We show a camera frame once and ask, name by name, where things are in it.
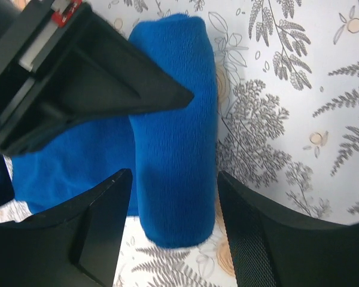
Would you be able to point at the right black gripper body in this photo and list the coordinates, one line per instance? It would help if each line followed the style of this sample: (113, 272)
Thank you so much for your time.
(34, 42)

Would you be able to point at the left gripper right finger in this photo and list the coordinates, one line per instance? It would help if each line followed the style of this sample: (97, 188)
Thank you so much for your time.
(272, 245)

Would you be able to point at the floral table mat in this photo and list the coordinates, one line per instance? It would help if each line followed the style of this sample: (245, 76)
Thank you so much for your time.
(287, 76)

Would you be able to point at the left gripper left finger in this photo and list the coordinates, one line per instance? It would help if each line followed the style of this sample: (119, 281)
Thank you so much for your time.
(76, 243)

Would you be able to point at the blue towel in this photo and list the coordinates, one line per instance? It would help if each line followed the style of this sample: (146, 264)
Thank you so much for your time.
(171, 154)

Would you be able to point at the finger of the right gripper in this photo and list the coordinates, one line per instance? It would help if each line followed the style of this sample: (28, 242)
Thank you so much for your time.
(118, 79)

